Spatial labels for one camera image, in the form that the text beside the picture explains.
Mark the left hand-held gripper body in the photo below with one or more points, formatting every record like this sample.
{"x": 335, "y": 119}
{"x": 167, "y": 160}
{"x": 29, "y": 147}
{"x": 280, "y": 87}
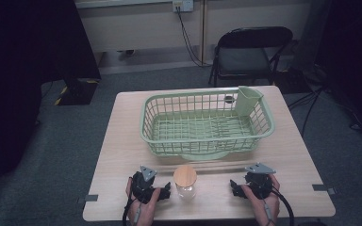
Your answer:
{"x": 142, "y": 187}

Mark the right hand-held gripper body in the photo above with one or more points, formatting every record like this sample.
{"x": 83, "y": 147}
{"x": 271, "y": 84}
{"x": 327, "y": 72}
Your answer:
{"x": 259, "y": 182}

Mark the glass jar with wooden lid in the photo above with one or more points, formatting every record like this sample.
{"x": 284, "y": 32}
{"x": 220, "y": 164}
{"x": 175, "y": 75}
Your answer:
{"x": 185, "y": 182}

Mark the green plastic basket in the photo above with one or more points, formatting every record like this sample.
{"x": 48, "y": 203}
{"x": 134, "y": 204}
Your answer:
{"x": 201, "y": 127}

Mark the person's left hand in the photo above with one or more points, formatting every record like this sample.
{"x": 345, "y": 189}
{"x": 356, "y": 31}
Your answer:
{"x": 147, "y": 208}

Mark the person's right hand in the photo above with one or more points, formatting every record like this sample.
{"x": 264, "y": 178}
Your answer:
{"x": 260, "y": 205}

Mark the grey tape strip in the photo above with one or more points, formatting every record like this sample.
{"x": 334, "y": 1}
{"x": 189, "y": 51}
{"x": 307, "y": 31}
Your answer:
{"x": 323, "y": 188}
{"x": 89, "y": 198}

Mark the green plastic cutlery holder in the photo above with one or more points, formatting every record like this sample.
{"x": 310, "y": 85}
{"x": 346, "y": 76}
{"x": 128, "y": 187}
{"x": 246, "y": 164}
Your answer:
{"x": 246, "y": 100}

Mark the dark round table grommet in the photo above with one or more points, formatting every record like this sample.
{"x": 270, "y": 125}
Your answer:
{"x": 229, "y": 99}

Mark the black stand base yellow tape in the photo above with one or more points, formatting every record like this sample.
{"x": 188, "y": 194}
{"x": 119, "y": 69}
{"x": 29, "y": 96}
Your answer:
{"x": 75, "y": 91}

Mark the black folding chair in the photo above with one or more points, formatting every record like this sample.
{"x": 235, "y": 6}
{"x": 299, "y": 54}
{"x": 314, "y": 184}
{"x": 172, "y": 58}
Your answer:
{"x": 248, "y": 53}

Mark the dark curtain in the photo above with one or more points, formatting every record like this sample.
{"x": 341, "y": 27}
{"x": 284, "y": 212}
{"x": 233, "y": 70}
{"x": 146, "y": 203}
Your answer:
{"x": 352, "y": 62}
{"x": 22, "y": 78}

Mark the white wall socket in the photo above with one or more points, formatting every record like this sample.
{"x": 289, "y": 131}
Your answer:
{"x": 183, "y": 5}

